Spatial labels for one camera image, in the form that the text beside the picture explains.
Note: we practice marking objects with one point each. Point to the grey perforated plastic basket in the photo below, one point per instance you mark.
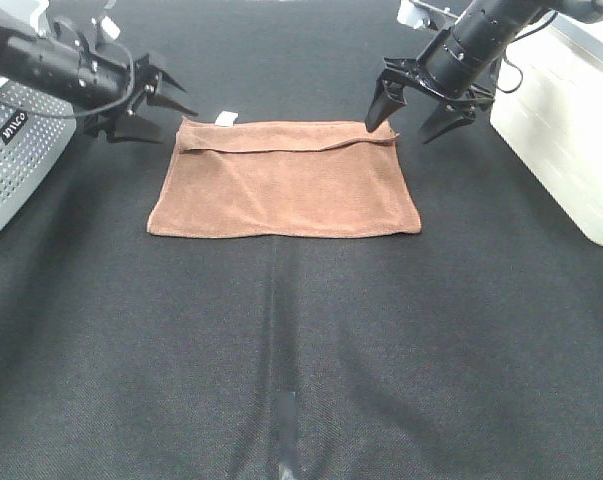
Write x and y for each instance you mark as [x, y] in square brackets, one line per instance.
[29, 145]

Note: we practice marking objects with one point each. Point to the brown microfibre towel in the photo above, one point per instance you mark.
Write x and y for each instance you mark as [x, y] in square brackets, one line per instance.
[320, 179]

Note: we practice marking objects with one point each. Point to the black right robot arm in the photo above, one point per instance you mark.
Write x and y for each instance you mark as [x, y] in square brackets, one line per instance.
[462, 49]

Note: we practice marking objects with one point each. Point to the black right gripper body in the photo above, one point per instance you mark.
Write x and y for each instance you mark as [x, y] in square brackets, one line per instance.
[399, 73]

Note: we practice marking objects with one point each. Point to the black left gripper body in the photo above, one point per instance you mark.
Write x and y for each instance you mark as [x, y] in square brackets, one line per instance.
[144, 67]

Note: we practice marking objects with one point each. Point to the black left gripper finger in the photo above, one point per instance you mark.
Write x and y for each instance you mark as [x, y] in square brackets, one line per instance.
[133, 129]
[165, 92]

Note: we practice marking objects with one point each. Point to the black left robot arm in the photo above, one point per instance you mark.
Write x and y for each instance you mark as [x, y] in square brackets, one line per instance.
[100, 78]

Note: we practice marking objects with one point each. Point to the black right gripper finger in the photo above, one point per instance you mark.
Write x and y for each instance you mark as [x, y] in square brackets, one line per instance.
[444, 119]
[388, 98]

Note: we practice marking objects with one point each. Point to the pale green plastic basket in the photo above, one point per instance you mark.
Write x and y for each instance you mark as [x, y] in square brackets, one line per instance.
[549, 110]

